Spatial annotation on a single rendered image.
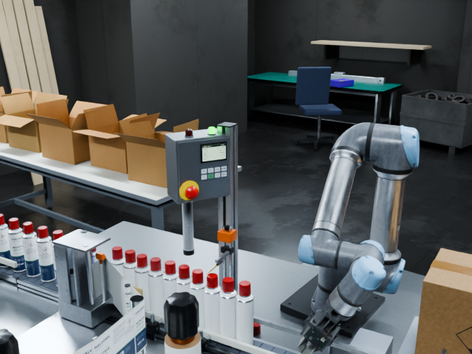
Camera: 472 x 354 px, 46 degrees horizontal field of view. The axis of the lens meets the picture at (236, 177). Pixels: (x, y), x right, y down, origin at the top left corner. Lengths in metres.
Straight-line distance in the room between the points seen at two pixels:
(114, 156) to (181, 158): 2.08
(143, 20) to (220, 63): 1.48
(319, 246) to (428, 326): 0.40
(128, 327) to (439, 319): 0.84
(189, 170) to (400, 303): 0.92
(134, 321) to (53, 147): 2.57
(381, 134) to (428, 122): 5.71
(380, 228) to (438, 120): 5.59
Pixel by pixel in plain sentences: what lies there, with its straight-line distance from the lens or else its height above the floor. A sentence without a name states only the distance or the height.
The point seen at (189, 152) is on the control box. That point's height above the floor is 1.44.
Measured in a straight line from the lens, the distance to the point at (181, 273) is 1.68.
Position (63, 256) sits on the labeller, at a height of 1.10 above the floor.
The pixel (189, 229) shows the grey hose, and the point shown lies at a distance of 1.73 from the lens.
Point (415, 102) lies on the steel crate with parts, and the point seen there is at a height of 0.56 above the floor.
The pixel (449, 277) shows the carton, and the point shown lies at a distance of 1.65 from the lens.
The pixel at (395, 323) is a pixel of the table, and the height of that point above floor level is 0.83.
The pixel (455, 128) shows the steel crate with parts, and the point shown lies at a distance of 7.21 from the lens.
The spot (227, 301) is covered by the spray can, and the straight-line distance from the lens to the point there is 1.61.
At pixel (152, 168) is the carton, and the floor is 0.88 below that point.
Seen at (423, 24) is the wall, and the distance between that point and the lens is 8.29.
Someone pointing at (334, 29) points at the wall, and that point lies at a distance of 8.82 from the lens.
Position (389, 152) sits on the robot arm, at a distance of 1.65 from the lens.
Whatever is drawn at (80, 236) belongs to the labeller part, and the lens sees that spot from 1.80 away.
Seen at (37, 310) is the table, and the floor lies 0.83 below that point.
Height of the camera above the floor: 1.86
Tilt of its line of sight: 18 degrees down
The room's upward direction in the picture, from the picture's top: straight up
